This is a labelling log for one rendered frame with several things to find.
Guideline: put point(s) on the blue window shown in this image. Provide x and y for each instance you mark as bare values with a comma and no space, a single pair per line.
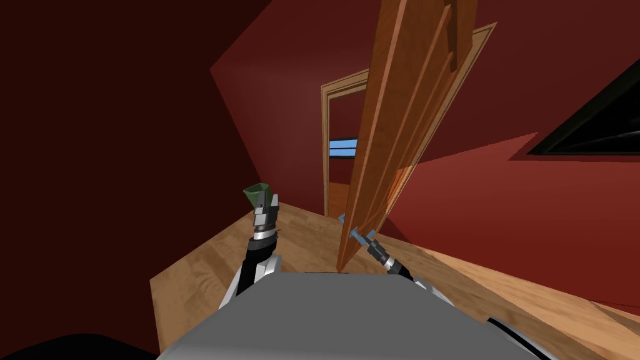
343,148

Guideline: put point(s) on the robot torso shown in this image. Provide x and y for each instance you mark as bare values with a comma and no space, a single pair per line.
345,320

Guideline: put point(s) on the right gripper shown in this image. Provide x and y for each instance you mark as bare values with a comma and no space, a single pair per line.
366,242

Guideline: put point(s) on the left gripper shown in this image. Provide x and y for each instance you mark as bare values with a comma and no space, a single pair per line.
264,216

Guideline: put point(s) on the brown wooden door leaf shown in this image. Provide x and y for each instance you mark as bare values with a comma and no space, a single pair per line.
400,125

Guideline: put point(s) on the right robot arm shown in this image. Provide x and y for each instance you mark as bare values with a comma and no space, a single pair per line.
395,265

